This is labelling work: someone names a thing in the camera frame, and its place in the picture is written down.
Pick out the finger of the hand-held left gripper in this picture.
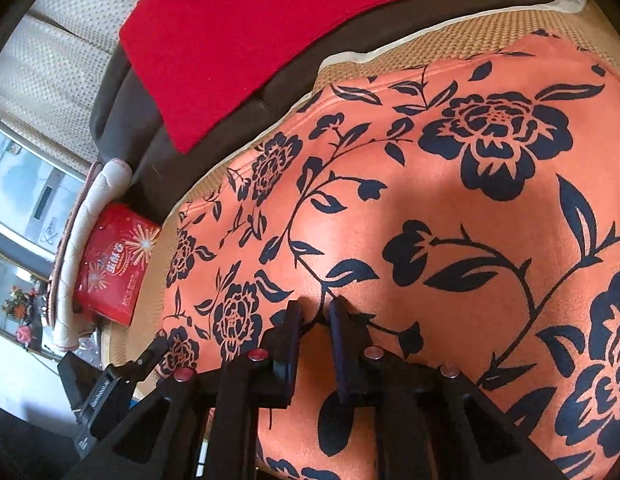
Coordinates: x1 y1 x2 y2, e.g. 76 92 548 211
132 339 169 378

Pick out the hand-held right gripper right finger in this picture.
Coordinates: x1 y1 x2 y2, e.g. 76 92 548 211
327 297 570 480

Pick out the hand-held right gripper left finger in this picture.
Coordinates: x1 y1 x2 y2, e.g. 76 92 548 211
82 300 305 480

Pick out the orange floral shirt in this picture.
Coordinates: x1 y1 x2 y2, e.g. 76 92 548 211
155 30 620 480

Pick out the red gift box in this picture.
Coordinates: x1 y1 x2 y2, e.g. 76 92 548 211
75 203 163 328

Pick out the flower arrangement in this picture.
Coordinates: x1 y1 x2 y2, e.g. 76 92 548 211
2 282 41 321

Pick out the white quilt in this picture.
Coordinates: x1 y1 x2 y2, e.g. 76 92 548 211
47 157 133 353

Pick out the brown leather sofa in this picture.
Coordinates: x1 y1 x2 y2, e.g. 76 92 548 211
90 0 565 221

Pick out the red cloth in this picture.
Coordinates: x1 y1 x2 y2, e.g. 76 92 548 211
119 0 555 153

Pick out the woven sofa mat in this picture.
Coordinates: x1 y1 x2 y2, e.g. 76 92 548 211
100 0 620 391

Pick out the beige dotted curtain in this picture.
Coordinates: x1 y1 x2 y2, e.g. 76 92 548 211
0 0 175 171

